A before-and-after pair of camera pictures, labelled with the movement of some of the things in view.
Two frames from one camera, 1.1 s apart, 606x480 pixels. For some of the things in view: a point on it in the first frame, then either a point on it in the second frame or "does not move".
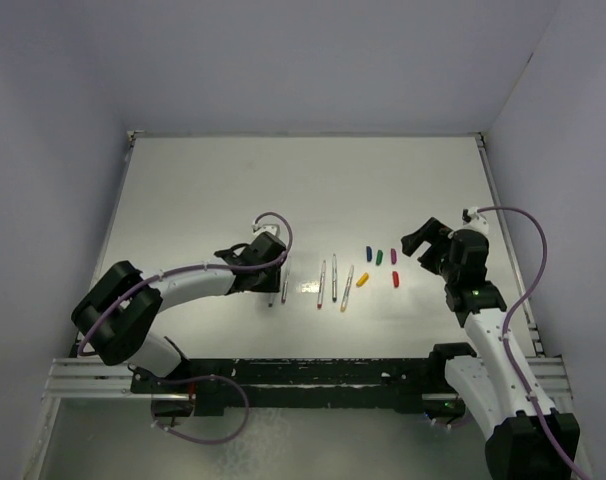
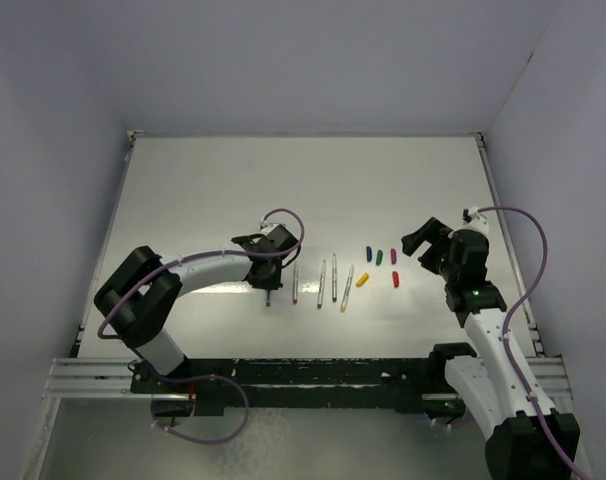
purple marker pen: x=285 y=284 -> x=295 y=283
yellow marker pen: x=347 y=288 does not move
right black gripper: x=432 y=231 does not move
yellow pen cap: x=363 y=280 does not move
